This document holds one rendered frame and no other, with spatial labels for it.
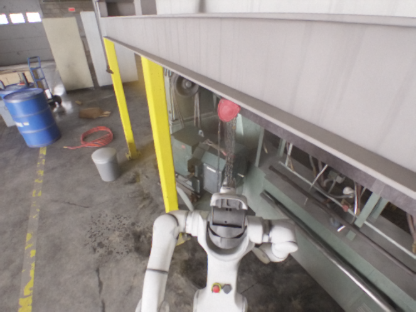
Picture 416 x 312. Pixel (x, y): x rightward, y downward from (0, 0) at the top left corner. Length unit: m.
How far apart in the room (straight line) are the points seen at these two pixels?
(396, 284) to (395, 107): 1.47
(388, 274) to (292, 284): 0.75
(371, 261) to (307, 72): 1.50
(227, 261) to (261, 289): 1.33
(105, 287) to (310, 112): 2.07
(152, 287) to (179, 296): 1.23
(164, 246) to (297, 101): 0.63
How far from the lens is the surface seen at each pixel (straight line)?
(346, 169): 1.58
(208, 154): 1.89
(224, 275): 0.90
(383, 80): 0.41
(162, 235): 0.82
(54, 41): 7.29
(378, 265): 1.81
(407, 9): 0.85
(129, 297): 2.12
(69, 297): 2.31
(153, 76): 1.34
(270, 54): 0.54
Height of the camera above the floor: 1.89
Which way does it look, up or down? 34 degrees down
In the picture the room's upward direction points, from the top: straight up
